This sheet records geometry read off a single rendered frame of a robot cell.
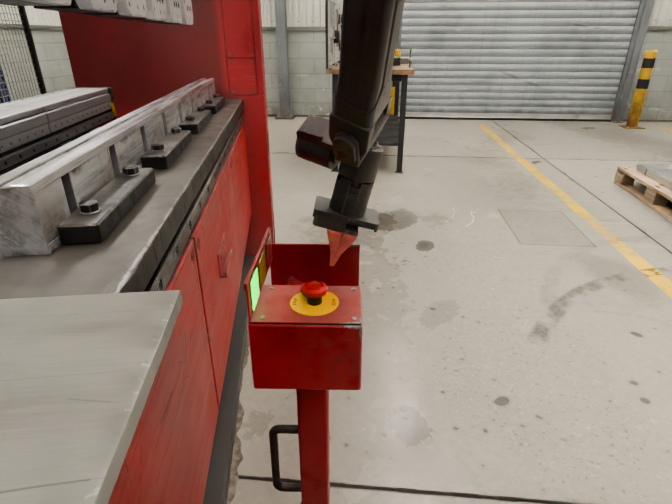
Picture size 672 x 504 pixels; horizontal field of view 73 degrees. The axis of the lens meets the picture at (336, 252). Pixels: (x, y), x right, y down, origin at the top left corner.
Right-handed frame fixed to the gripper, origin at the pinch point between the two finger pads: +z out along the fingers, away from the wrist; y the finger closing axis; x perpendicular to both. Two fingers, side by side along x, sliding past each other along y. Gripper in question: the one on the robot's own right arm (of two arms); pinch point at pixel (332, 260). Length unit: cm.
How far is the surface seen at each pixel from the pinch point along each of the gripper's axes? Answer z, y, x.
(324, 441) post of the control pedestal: 31.8, -6.7, 8.1
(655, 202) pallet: 18, -240, -254
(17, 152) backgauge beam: 7, 70, -29
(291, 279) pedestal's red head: 7.0, 5.9, -2.8
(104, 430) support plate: -18, 11, 55
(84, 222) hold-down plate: -1.8, 35.1, 10.3
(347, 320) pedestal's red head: 1.4, -2.9, 14.4
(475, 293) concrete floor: 62, -84, -127
